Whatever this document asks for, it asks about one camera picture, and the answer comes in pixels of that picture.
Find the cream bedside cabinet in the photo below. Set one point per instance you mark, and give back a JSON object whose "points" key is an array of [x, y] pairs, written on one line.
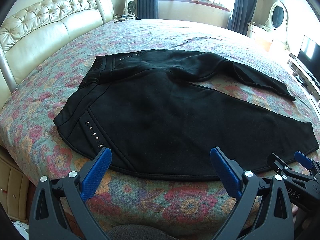
{"points": [[14, 188]]}

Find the white box fan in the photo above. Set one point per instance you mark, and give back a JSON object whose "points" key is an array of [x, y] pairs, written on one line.
{"points": [[129, 7]]}

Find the right blue curtain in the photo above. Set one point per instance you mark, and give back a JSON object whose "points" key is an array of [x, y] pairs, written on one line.
{"points": [[242, 13]]}

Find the white vanity dresser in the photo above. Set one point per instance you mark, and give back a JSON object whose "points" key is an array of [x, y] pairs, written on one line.
{"points": [[272, 40]]}

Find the black flat television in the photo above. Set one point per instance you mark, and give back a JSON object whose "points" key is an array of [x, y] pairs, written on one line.
{"points": [[309, 57]]}

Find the right hand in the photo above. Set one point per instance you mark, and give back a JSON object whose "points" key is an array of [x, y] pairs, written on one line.
{"points": [[294, 209]]}

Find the white oval vanity mirror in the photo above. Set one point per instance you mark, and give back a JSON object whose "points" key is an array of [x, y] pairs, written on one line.
{"points": [[277, 18]]}

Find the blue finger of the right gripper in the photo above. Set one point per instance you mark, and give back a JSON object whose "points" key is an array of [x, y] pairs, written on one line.
{"points": [[303, 160], [278, 165]]}

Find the white tv stand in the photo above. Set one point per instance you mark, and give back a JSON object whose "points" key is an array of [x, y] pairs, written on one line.
{"points": [[309, 83]]}

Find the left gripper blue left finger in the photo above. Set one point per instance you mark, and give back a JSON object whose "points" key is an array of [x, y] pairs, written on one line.
{"points": [[92, 173]]}

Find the floral bedspread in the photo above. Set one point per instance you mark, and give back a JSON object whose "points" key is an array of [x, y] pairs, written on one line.
{"points": [[182, 208]]}

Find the black pants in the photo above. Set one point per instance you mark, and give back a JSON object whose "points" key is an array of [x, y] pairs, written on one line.
{"points": [[149, 108]]}

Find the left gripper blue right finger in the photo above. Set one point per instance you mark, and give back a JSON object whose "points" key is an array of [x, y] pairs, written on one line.
{"points": [[226, 171]]}

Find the cream tufted leather headboard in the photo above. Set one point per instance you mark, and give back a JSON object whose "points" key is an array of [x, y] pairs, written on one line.
{"points": [[36, 32]]}

